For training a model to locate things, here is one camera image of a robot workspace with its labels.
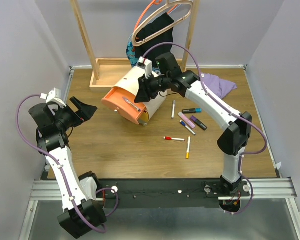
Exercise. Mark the wooden clothes rack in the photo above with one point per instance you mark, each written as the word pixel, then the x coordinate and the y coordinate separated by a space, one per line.
pixel 106 72

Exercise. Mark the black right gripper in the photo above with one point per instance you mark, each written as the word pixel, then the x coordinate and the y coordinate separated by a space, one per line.
pixel 145 91

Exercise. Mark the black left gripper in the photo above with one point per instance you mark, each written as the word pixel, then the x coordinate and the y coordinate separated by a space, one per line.
pixel 85 112

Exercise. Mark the blue shark print cloth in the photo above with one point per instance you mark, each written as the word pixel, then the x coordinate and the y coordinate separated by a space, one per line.
pixel 133 59

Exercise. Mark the pink clothes hanger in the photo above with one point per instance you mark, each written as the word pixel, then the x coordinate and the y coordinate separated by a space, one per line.
pixel 165 8

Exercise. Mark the clear capped blue pen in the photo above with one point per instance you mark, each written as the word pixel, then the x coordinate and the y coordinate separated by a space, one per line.
pixel 131 104

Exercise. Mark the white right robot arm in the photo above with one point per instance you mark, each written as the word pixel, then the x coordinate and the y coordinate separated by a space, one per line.
pixel 235 126

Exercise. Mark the black hanging garment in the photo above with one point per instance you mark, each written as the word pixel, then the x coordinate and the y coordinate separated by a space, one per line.
pixel 158 24

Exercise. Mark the yellow capped white marker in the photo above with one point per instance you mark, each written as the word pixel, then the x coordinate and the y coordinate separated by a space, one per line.
pixel 188 147

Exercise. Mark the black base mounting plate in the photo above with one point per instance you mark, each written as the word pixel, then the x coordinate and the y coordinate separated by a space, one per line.
pixel 160 193

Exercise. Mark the orange clothes hanger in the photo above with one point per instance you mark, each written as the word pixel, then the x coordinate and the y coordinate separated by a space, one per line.
pixel 153 2

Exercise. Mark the red capped white marker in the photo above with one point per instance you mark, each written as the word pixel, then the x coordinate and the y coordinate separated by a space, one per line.
pixel 168 138

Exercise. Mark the aluminium frame rail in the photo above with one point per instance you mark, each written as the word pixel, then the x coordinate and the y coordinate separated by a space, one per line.
pixel 263 188

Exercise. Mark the pink highlighter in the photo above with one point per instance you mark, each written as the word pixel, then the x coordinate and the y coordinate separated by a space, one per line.
pixel 186 120

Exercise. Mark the black teal highlighter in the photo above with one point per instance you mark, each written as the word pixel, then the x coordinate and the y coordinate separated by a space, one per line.
pixel 191 111

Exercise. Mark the grey silver marker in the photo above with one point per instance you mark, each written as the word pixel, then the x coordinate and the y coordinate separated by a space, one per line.
pixel 173 109

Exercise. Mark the purple folded cloth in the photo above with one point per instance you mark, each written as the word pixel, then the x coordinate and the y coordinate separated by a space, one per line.
pixel 220 87

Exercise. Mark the black purple highlighter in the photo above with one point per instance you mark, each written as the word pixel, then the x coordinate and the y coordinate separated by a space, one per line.
pixel 198 123

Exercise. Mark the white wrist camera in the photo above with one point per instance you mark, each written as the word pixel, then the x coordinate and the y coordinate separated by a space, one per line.
pixel 54 96
pixel 146 65

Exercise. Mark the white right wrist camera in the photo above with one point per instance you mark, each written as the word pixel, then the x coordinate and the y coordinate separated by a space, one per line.
pixel 146 65

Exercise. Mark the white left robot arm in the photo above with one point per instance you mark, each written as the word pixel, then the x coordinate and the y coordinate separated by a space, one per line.
pixel 81 211

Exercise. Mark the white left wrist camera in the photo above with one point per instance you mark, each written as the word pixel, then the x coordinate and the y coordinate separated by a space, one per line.
pixel 54 96

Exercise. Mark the blue capped white marker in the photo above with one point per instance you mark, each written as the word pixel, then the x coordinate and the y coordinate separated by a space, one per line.
pixel 187 127

